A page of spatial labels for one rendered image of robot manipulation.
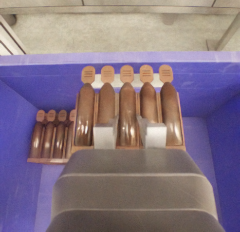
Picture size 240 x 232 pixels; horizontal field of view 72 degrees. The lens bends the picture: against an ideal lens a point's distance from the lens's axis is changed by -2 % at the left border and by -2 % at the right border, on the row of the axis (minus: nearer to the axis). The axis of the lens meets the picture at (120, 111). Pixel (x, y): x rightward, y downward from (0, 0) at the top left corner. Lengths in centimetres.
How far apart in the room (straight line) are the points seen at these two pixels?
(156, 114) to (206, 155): 27
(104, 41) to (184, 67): 63
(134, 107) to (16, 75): 17
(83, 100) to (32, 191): 26
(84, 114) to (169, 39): 73
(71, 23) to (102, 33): 17
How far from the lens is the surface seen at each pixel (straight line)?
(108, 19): 93
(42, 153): 31
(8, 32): 54
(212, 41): 90
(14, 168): 33
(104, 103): 16
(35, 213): 42
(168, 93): 17
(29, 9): 89
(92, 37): 85
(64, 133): 31
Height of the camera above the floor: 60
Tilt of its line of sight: 69 degrees down
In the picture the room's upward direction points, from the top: 4 degrees counter-clockwise
